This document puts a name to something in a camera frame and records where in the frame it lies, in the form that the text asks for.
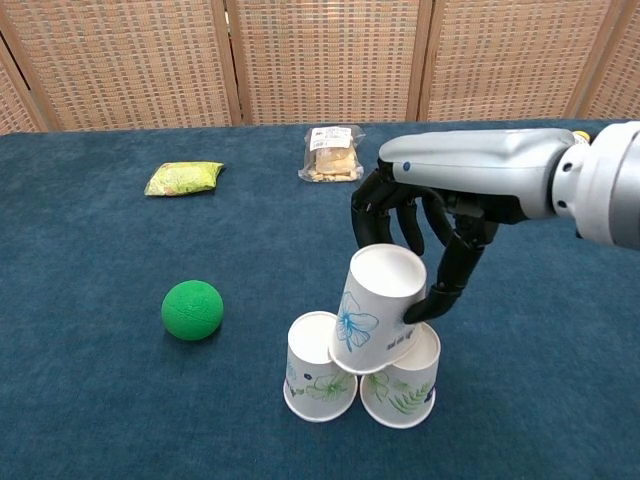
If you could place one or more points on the woven bamboo folding screen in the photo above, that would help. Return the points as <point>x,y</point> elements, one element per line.
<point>320,60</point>

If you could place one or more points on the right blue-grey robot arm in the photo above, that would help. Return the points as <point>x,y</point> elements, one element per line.
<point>610,185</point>

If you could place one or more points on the white paper cup fern leaf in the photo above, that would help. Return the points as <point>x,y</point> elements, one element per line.
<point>415,385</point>

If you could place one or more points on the white paper cup blue flower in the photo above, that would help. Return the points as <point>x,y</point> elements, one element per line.
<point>372,300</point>

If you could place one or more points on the clear bag of snacks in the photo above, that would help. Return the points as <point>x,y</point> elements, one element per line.
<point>332,155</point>

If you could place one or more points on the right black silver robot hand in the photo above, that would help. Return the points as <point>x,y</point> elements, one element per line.
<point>475,165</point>

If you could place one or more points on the green snack packet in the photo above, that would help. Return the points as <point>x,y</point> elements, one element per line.
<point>184,178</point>

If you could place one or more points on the blue felt table cover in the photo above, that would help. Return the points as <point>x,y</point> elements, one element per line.
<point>100,400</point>

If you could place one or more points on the white paper cup green flower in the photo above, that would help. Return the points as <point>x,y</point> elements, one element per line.
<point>307,350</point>

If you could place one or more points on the green foam ball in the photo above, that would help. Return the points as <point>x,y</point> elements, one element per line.
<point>192,310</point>

